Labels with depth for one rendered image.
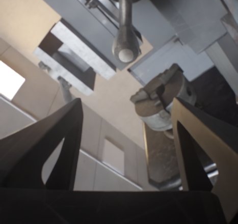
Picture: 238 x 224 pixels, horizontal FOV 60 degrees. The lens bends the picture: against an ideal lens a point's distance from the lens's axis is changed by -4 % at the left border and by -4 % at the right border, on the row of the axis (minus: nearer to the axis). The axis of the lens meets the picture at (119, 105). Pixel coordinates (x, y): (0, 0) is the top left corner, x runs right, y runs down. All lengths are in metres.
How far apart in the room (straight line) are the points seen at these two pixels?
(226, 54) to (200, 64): 3.80
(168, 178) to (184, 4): 0.69
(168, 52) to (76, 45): 3.66
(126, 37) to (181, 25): 0.16
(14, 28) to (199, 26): 4.11
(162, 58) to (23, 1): 2.63
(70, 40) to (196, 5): 0.26
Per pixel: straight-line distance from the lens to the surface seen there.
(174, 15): 0.33
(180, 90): 0.79
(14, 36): 4.41
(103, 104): 4.69
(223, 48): 0.56
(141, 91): 0.88
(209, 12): 0.35
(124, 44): 0.19
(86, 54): 0.48
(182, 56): 4.18
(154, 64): 4.15
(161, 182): 0.90
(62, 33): 0.47
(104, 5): 0.40
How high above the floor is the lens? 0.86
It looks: 25 degrees up
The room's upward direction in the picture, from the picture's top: 126 degrees counter-clockwise
